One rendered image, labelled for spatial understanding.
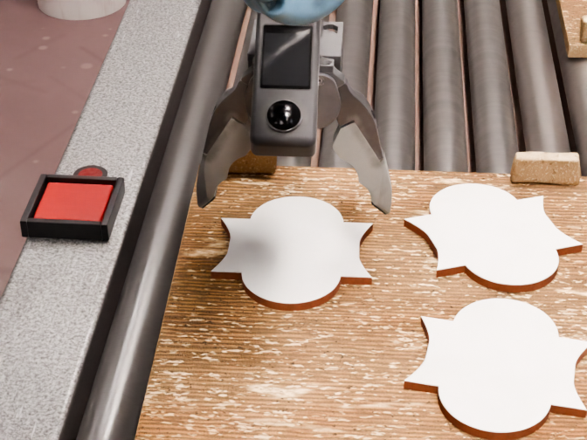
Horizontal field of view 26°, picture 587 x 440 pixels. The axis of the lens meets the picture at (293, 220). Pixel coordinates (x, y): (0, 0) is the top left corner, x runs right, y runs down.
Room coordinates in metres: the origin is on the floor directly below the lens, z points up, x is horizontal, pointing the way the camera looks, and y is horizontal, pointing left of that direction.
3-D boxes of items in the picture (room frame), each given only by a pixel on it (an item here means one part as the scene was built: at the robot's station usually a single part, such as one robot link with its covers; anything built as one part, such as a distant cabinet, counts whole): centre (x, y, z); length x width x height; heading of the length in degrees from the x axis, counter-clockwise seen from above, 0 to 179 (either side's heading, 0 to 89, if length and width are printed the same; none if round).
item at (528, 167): (0.95, -0.22, 0.95); 0.06 x 0.02 x 0.03; 86
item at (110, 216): (0.92, 0.19, 0.92); 0.08 x 0.08 x 0.02; 85
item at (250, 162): (0.97, 0.04, 0.95); 0.06 x 0.02 x 0.03; 86
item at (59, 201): (0.92, 0.19, 0.92); 0.06 x 0.06 x 0.01; 85
